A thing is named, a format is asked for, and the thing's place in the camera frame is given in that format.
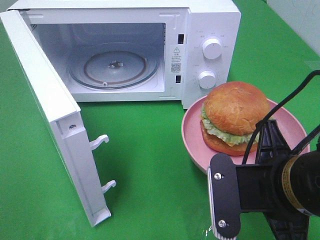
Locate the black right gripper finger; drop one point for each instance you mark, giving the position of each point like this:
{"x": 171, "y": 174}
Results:
{"x": 286, "y": 225}
{"x": 271, "y": 143}

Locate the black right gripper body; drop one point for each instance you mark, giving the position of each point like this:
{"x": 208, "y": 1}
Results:
{"x": 300, "y": 182}

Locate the burger with lettuce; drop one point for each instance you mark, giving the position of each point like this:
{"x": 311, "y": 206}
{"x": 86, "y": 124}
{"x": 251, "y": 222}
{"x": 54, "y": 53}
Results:
{"x": 229, "y": 115}

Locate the white microwave door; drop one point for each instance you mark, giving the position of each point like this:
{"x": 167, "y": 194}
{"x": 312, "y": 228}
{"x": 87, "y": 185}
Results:
{"x": 63, "y": 116}

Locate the clear tape patch far right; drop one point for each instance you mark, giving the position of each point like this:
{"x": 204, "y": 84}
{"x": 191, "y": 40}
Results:
{"x": 313, "y": 64}

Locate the lower white control knob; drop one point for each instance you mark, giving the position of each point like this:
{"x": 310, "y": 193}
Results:
{"x": 207, "y": 79}

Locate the white control knob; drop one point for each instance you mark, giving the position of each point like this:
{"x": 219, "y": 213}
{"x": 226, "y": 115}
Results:
{"x": 212, "y": 48}
{"x": 207, "y": 79}

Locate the upper white control knob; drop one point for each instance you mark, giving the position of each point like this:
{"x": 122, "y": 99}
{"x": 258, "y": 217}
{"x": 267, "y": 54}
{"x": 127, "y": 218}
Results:
{"x": 212, "y": 48}

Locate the white warning label with QR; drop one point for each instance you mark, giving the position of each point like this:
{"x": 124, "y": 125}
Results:
{"x": 176, "y": 58}

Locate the glass turntable plate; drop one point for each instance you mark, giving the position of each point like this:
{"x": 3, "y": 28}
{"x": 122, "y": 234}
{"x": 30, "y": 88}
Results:
{"x": 114, "y": 65}

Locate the white microwave oven body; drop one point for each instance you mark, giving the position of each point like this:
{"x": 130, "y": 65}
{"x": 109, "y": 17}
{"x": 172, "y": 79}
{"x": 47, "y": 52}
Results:
{"x": 61, "y": 27}

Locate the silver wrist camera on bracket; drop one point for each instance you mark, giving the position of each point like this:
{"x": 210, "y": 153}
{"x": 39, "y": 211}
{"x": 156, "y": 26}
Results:
{"x": 235, "y": 189}

